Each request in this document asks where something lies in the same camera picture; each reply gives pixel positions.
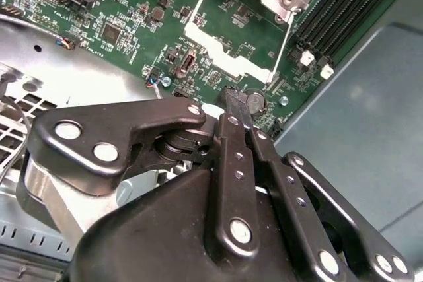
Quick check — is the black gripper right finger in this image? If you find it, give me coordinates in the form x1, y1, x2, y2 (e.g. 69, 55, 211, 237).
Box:
236, 93, 416, 282

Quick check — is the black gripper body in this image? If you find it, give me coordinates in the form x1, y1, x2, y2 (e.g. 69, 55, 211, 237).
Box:
70, 166, 308, 282

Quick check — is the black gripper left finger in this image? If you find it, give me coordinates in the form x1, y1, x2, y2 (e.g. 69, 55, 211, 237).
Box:
15, 86, 262, 262

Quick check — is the metal socket cover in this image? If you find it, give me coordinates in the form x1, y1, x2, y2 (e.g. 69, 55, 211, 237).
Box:
182, 0, 298, 85

